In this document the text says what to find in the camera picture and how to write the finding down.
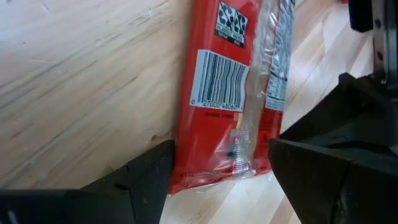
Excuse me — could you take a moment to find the red popcorn bag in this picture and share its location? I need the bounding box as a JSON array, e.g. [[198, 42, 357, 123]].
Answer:
[[169, 0, 296, 196]]

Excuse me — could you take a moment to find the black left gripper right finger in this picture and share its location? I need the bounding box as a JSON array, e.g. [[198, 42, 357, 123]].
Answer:
[[269, 73, 398, 224]]

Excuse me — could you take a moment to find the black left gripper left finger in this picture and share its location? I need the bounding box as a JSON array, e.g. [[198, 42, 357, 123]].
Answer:
[[0, 139, 175, 224]]

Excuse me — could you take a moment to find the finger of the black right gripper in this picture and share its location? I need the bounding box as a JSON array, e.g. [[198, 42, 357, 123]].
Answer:
[[347, 0, 374, 34]]

